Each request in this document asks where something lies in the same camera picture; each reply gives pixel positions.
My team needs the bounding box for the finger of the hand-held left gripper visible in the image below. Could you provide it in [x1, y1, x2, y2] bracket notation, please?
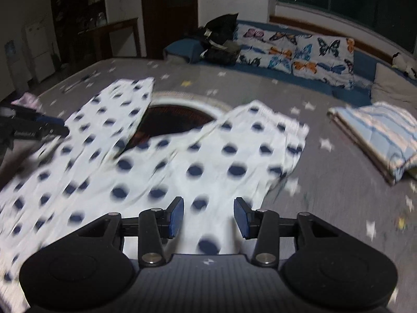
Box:
[33, 113, 70, 138]

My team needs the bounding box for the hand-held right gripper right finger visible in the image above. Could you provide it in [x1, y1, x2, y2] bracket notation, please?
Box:
[234, 197, 342, 267]

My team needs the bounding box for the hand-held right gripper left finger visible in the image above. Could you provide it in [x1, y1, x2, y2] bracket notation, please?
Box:
[77, 196, 185, 267]

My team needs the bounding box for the white polka dot garment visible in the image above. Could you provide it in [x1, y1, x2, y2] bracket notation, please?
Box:
[0, 76, 310, 312]

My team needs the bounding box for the pink cloth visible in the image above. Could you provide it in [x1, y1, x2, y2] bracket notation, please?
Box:
[11, 93, 43, 112]

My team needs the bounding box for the white water dispenser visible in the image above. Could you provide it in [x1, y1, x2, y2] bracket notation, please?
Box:
[4, 40, 33, 96]

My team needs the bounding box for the white cabinet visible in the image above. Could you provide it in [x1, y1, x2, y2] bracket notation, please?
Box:
[25, 20, 56, 83]

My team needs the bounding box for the grey star print bed sheet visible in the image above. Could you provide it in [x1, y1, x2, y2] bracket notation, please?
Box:
[0, 57, 417, 313]

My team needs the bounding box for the round dark basket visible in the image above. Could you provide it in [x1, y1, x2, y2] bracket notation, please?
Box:
[125, 92, 233, 152]

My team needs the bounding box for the dark shelf cabinet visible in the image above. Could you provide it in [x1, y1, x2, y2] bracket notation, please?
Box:
[50, 0, 107, 66]

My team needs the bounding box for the dark wooden desk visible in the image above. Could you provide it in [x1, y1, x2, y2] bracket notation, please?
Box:
[78, 18, 143, 63]

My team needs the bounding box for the blue pillow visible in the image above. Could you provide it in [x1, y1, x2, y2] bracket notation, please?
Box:
[163, 38, 206, 64]

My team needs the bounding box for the folded striped blanket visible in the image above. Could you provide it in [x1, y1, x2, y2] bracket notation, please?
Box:
[327, 101, 417, 186]

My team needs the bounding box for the dark wooden door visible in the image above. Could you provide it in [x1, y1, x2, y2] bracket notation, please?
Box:
[140, 0, 199, 60]

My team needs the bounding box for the butterfly print quilt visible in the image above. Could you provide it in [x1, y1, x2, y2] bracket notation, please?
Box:
[233, 23, 355, 91]

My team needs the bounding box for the black bag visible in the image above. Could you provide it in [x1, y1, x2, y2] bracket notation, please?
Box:
[189, 13, 242, 66]

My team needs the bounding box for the blue mattress cover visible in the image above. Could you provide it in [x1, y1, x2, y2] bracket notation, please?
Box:
[199, 20, 417, 106]

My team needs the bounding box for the grey pillow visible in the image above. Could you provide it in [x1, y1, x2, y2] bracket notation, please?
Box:
[370, 63, 417, 112]

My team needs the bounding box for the black and white plush toy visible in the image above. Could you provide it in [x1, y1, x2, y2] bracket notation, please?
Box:
[391, 52, 417, 80]

